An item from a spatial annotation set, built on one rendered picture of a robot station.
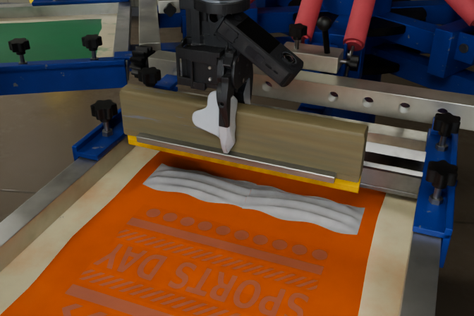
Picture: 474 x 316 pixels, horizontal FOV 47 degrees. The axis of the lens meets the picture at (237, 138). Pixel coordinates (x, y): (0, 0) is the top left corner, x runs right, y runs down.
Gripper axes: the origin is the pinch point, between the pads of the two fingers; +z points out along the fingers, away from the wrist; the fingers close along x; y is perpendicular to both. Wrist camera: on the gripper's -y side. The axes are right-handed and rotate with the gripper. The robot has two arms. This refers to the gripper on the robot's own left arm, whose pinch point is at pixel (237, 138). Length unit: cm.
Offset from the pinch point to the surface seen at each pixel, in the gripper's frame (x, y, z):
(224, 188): -5.3, 4.2, 13.3
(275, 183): -10.2, -3.1, 13.6
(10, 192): -92, 149, 110
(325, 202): -7.1, -12.2, 13.0
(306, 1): -64, 7, -2
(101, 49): -54, 60, 14
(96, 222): 9.4, 19.1, 13.7
